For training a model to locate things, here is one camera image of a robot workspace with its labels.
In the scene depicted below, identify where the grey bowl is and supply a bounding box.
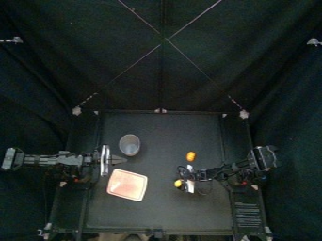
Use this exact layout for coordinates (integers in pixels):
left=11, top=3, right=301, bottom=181
left=117, top=134, right=141, bottom=157

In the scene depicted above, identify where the orange toy food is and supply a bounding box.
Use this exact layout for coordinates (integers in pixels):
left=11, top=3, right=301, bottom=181
left=184, top=151, right=197, bottom=163

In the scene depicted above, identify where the pink square plate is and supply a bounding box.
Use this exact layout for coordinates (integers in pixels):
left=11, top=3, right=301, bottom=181
left=105, top=168, right=149, bottom=202

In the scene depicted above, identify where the white text label sticker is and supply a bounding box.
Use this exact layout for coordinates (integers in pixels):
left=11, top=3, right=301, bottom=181
left=232, top=201, right=261, bottom=230

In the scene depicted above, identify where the black table edge clamp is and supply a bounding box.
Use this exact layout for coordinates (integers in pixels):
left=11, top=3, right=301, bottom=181
left=145, top=229, right=166, bottom=241

